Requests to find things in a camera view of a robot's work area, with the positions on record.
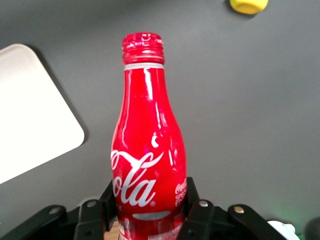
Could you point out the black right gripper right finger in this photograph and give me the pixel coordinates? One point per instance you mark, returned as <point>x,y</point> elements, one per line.
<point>202,222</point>

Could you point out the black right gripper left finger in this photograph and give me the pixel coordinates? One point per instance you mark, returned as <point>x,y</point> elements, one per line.
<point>87,220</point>

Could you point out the red coke bottle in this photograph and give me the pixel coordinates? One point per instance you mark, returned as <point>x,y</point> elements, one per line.
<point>147,112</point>

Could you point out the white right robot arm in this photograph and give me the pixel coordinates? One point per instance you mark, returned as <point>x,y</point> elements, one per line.
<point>280,228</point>

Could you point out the beige plastic tray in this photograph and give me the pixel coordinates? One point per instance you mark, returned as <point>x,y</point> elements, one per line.
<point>32,112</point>

